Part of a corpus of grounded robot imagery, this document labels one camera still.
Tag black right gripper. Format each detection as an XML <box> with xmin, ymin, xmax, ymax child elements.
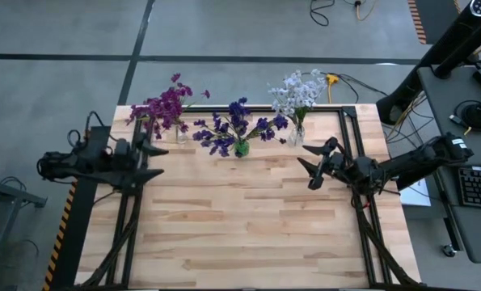
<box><xmin>296</xmin><ymin>136</ymin><xmax>349</xmax><ymax>191</ymax></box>

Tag green glass vase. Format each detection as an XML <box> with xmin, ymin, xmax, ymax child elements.
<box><xmin>234</xmin><ymin>139</ymin><xmax>251</xmax><ymax>158</ymax></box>

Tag white flower bunch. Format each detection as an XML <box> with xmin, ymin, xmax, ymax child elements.
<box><xmin>300</xmin><ymin>68</ymin><xmax>329</xmax><ymax>141</ymax></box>
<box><xmin>267</xmin><ymin>82</ymin><xmax>304</xmax><ymax>141</ymax></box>
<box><xmin>282</xmin><ymin>70</ymin><xmax>318</xmax><ymax>141</ymax></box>

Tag hazard-striped black floor mat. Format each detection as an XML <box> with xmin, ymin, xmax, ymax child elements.
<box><xmin>407</xmin><ymin>0</ymin><xmax>474</xmax><ymax>45</ymax></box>

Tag white paper sheet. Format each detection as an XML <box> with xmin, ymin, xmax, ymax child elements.
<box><xmin>399</xmin><ymin>177</ymin><xmax>432</xmax><ymax>208</ymax></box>

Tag yellow floor cable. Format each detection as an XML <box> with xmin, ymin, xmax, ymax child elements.
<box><xmin>352</xmin><ymin>0</ymin><xmax>381</xmax><ymax>22</ymax></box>

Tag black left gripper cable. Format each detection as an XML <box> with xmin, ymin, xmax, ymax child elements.
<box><xmin>66</xmin><ymin>111</ymin><xmax>106</xmax><ymax>149</ymax></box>

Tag grey metal side table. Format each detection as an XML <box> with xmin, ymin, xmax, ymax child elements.
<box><xmin>0</xmin><ymin>161</ymin><xmax>49</xmax><ymax>291</ymax></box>

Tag black desk post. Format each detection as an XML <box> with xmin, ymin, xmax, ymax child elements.
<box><xmin>432</xmin><ymin>22</ymin><xmax>481</xmax><ymax>81</ymax></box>

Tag magenta flower bunch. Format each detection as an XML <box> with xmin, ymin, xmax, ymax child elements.
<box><xmin>125</xmin><ymin>103</ymin><xmax>172</xmax><ymax>141</ymax></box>
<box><xmin>158</xmin><ymin>72</ymin><xmax>212</xmax><ymax>141</ymax></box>
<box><xmin>145</xmin><ymin>91</ymin><xmax>184</xmax><ymax>141</ymax></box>

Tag black floor cable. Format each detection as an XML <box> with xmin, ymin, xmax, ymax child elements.
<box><xmin>336</xmin><ymin>72</ymin><xmax>386</xmax><ymax>106</ymax></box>
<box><xmin>309</xmin><ymin>0</ymin><xmax>336</xmax><ymax>27</ymax></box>

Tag yellow power plug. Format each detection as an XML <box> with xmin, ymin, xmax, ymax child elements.
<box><xmin>325</xmin><ymin>73</ymin><xmax>340</xmax><ymax>104</ymax></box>

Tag smooth clear glass vase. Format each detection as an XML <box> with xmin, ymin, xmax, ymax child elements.
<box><xmin>170</xmin><ymin>123</ymin><xmax>189</xmax><ymax>146</ymax></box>

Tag grey side desk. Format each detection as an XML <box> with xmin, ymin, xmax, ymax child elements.
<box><xmin>416</xmin><ymin>64</ymin><xmax>481</xmax><ymax>266</ymax></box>

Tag ribbed clear glass vase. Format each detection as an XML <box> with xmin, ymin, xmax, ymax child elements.
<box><xmin>287</xmin><ymin>124</ymin><xmax>306</xmax><ymax>148</ymax></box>

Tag black tower fan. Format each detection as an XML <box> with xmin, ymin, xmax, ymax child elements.
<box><xmin>375</xmin><ymin>0</ymin><xmax>481</xmax><ymax>126</ymax></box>

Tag black headset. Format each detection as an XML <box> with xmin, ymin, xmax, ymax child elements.
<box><xmin>452</xmin><ymin>99</ymin><xmax>481</xmax><ymax>133</ymax></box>

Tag blue-violet flower bunch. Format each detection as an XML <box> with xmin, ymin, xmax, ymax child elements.
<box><xmin>243</xmin><ymin>114</ymin><xmax>289</xmax><ymax>153</ymax></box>
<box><xmin>192</xmin><ymin>112</ymin><xmax>241</xmax><ymax>158</ymax></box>
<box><xmin>227</xmin><ymin>96</ymin><xmax>252</xmax><ymax>150</ymax></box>

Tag hazard-striped black platform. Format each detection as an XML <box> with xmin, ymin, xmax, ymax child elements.
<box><xmin>41</xmin><ymin>125</ymin><xmax>112</xmax><ymax>291</ymax></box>

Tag black aluminium table frame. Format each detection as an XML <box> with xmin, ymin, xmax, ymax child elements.
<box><xmin>76</xmin><ymin>103</ymin><xmax>421</xmax><ymax>291</ymax></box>

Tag black keyboard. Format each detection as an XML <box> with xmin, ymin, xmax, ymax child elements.
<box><xmin>458</xmin><ymin>166</ymin><xmax>481</xmax><ymax>210</ymax></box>

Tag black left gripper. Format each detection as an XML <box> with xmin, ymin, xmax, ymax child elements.
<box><xmin>104</xmin><ymin>137</ymin><xmax>170</xmax><ymax>191</ymax></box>

